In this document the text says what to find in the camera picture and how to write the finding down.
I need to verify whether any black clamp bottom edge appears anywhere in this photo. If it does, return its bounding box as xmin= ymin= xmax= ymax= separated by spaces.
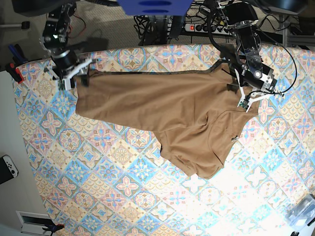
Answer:
xmin=42 ymin=223 xmax=64 ymax=234

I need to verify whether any white power strip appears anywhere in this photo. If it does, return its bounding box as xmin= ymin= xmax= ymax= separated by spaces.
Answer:
xmin=184 ymin=23 xmax=231 ymax=35

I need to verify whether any clear plastic box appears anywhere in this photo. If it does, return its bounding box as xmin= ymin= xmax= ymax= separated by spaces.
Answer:
xmin=285 ymin=194 xmax=315 ymax=231

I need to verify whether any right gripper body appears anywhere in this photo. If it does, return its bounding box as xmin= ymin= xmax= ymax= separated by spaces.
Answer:
xmin=44 ymin=49 xmax=97 ymax=90

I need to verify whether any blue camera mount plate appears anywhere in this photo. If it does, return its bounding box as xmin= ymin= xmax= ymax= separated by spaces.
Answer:
xmin=117 ymin=0 xmax=193 ymax=16

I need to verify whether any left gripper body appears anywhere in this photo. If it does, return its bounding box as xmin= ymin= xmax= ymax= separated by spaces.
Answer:
xmin=234 ymin=64 xmax=283 ymax=112

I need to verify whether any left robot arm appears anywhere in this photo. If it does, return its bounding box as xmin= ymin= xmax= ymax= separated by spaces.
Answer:
xmin=205 ymin=0 xmax=283 ymax=110

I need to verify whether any blue handled tool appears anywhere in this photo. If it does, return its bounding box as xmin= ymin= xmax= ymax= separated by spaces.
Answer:
xmin=8 ymin=44 xmax=28 ymax=65

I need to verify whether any brown t-shirt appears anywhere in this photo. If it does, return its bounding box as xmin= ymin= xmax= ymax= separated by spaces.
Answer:
xmin=76 ymin=63 xmax=259 ymax=179

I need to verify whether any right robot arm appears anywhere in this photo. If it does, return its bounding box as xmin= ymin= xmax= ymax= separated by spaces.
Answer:
xmin=41 ymin=2 xmax=96 ymax=90

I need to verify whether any patterned tablecloth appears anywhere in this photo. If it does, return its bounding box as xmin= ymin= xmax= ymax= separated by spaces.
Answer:
xmin=13 ymin=46 xmax=315 ymax=236

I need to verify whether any white floor vent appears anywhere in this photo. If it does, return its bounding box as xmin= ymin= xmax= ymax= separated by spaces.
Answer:
xmin=16 ymin=211 xmax=53 ymax=236

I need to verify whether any red and black clamp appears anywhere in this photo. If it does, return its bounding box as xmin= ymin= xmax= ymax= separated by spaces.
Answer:
xmin=5 ymin=63 xmax=24 ymax=84

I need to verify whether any game console with white controller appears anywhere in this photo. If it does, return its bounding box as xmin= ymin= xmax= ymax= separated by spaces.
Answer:
xmin=0 ymin=155 xmax=19 ymax=184

